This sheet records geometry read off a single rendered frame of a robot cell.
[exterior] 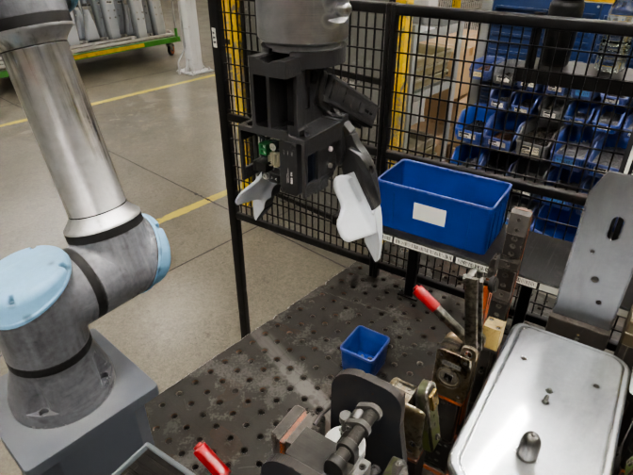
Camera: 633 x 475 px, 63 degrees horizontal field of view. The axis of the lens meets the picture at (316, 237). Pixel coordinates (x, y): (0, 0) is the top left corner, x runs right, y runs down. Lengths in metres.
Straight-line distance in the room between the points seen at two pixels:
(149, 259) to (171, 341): 1.81
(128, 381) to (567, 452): 0.71
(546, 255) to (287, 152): 1.02
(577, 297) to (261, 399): 0.77
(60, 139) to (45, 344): 0.28
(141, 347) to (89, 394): 1.79
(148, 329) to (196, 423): 1.43
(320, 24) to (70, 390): 0.63
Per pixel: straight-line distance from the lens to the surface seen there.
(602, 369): 1.15
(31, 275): 0.78
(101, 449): 0.92
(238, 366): 1.46
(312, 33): 0.42
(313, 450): 0.70
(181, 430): 1.34
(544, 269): 1.33
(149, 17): 8.64
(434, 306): 0.98
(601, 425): 1.05
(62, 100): 0.79
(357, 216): 0.48
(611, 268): 1.17
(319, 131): 0.44
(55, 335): 0.80
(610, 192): 1.10
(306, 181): 0.43
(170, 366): 2.51
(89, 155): 0.80
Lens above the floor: 1.73
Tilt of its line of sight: 31 degrees down
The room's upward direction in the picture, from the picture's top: straight up
